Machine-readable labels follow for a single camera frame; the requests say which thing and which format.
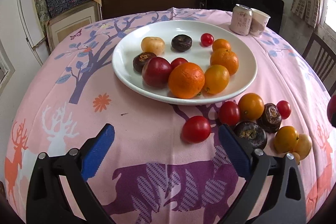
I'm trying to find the white paper cup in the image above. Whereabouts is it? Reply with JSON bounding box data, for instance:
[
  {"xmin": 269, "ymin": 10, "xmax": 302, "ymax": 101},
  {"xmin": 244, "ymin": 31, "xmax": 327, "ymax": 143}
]
[{"xmin": 249, "ymin": 8, "xmax": 270, "ymax": 38}]

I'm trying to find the white door panel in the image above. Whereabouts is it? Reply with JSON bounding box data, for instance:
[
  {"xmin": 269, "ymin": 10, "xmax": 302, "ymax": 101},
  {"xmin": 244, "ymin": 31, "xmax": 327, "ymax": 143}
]
[{"xmin": 17, "ymin": 0, "xmax": 50, "ymax": 65}]

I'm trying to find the white round plate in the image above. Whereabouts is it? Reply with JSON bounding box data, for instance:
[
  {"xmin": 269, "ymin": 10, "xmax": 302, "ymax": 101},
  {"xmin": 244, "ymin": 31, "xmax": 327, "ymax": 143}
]
[{"xmin": 112, "ymin": 19, "xmax": 258, "ymax": 106}]

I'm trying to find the pink drink can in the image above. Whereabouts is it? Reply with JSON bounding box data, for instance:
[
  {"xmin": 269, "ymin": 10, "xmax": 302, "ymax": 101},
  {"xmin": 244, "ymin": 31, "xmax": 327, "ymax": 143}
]
[{"xmin": 230, "ymin": 4, "xmax": 253, "ymax": 36}]

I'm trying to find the pale yellow fruit on plate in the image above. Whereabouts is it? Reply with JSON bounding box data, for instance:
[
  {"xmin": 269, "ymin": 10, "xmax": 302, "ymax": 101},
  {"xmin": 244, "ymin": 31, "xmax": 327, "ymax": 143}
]
[{"xmin": 141, "ymin": 37, "xmax": 165, "ymax": 56}]

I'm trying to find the small red cherry tomato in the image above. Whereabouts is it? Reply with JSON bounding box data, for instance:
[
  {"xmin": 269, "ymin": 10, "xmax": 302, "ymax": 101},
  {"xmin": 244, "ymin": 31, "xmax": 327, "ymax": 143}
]
[{"xmin": 201, "ymin": 33, "xmax": 214, "ymax": 47}]

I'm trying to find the big dark water chestnut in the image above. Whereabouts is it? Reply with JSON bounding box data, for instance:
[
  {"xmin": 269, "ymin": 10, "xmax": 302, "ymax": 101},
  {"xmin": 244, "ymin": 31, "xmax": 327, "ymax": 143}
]
[{"xmin": 234, "ymin": 121, "xmax": 268, "ymax": 149}]

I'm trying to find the wooden chair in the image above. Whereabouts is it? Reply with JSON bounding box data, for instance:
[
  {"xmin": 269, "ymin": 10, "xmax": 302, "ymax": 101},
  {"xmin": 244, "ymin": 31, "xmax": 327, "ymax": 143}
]
[{"xmin": 302, "ymin": 32, "xmax": 335, "ymax": 83}]

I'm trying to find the yellow orange fruit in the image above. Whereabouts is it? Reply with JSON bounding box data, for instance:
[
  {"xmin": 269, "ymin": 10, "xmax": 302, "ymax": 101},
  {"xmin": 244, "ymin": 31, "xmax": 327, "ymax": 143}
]
[{"xmin": 273, "ymin": 126, "xmax": 299, "ymax": 153}]

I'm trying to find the large orange mandarin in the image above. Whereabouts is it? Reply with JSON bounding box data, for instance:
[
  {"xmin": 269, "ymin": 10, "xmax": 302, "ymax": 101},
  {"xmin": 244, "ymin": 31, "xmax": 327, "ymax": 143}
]
[{"xmin": 168, "ymin": 63, "xmax": 205, "ymax": 99}]

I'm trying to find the framed picture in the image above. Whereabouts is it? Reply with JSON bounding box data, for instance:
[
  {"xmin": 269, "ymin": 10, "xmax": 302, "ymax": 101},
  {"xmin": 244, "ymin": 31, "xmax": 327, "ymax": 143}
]
[{"xmin": 45, "ymin": 0, "xmax": 102, "ymax": 52}]

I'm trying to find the oval orange kumquat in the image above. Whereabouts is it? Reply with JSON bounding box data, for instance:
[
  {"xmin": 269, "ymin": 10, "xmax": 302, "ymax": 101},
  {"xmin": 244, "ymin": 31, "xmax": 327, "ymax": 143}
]
[{"xmin": 203, "ymin": 65, "xmax": 230, "ymax": 95}]

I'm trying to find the small orange kumquat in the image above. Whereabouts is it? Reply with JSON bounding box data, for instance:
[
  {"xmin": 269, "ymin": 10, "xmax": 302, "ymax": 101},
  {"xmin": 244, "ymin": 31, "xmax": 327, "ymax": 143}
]
[{"xmin": 212, "ymin": 39, "xmax": 232, "ymax": 51}]

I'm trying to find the large dark red plum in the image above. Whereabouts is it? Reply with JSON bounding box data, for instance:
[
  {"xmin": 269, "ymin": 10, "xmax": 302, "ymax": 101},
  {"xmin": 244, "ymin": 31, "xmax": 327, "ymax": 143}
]
[{"xmin": 142, "ymin": 57, "xmax": 171, "ymax": 88}]

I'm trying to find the pale yellow striped fruit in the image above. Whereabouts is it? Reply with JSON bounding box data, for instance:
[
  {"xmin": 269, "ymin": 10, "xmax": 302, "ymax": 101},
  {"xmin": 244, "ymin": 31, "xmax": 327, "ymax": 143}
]
[{"xmin": 292, "ymin": 134, "xmax": 312, "ymax": 160}]

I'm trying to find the orange mandarin on plate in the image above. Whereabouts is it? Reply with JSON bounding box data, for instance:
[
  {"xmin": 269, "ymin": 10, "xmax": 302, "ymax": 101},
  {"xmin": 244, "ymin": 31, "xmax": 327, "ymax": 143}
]
[{"xmin": 210, "ymin": 48, "xmax": 239, "ymax": 76}]

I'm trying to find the dark brown water chestnut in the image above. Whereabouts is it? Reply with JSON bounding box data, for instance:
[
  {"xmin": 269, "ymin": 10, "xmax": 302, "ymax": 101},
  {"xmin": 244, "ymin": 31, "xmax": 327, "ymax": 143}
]
[{"xmin": 133, "ymin": 52, "xmax": 157, "ymax": 73}]

